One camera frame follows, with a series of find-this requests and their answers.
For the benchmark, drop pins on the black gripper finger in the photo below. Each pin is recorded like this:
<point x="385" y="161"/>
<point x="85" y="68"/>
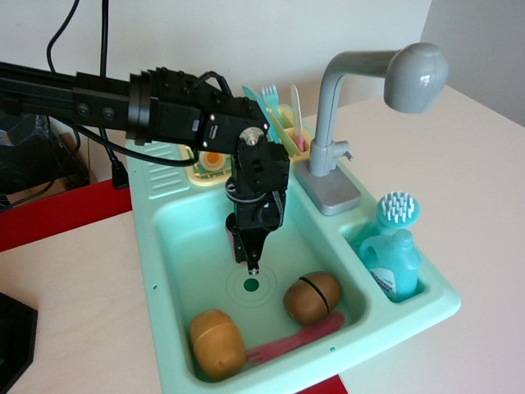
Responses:
<point x="239" y="252"/>
<point x="253" y="265"/>

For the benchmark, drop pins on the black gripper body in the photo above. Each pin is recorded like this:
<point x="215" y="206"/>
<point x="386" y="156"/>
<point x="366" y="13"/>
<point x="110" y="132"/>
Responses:
<point x="255" y="216"/>

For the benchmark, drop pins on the pink plastic cup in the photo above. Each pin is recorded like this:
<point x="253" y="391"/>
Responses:
<point x="229" y="231"/>

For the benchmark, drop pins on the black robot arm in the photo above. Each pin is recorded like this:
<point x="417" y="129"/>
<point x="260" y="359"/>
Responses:
<point x="174" y="107"/>

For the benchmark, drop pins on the yellow drying rack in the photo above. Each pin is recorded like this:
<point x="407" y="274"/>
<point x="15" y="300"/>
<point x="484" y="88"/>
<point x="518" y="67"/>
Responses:
<point x="200" y="177"/>

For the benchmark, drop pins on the left toy egg half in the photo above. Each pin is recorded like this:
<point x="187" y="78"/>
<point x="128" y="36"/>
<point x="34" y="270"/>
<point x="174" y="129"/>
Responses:
<point x="212" y="161"/>

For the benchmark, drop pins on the teal toy plate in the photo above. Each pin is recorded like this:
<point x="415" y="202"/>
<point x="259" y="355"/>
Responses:
<point x="271" y="131"/>

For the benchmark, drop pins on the brown toy kiwi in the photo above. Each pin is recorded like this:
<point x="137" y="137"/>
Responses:
<point x="312" y="297"/>

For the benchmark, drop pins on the cream toy knife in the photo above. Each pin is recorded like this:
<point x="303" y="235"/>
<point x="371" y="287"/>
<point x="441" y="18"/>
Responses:
<point x="297" y="119"/>

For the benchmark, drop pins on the teal toy fork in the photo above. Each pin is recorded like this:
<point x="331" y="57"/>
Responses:
<point x="271" y="99"/>

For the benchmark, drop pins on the yellow-brown toy potato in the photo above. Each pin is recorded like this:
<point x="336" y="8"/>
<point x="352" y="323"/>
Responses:
<point x="217" y="344"/>

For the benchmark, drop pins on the pink toy fork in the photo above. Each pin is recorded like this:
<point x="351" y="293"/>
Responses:
<point x="306" y="335"/>

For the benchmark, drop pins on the teal cleaner bottle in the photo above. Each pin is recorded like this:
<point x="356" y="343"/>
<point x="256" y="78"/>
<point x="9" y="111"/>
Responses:
<point x="393" y="262"/>

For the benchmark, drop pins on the teal dish brush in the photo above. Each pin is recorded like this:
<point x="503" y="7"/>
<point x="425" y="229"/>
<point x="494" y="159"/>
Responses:
<point x="396" y="210"/>

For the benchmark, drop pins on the grey toy faucet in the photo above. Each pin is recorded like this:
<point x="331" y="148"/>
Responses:
<point x="412" y="80"/>

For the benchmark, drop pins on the black bag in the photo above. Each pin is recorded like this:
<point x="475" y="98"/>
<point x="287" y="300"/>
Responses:
<point x="32" y="153"/>

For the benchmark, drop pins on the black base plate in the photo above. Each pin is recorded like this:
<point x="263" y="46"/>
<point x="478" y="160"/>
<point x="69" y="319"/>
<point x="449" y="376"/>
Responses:
<point x="18" y="336"/>

